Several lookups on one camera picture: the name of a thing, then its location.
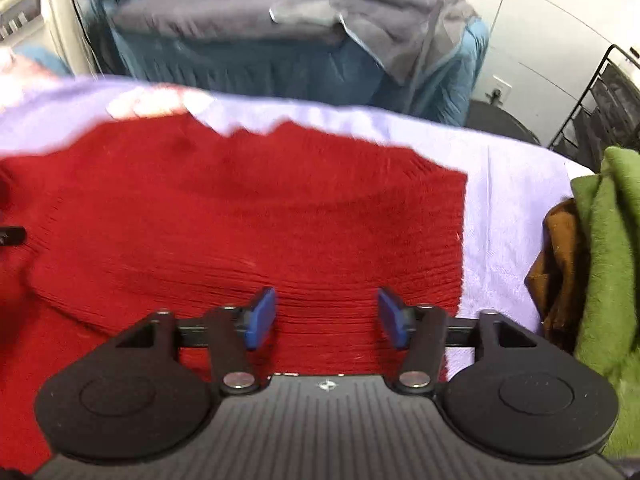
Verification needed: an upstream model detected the red knit sweater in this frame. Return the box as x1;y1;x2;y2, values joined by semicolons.
1;114;466;470

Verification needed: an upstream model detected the brown garment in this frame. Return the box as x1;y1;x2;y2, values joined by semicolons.
525;198;590;354

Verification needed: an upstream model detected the lilac printed bed sheet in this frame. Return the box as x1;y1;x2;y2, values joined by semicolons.
1;74;586;330

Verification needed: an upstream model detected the green fleece garment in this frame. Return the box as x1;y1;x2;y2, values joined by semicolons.
572;146;639;458

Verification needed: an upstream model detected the grey blanket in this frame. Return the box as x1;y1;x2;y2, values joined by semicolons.
112;0;477;84

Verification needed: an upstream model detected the wall power socket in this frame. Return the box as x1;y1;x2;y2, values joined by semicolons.
485;76;512;106

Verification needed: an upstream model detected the black wire rack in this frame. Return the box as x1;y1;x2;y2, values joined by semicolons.
548;44;639;172

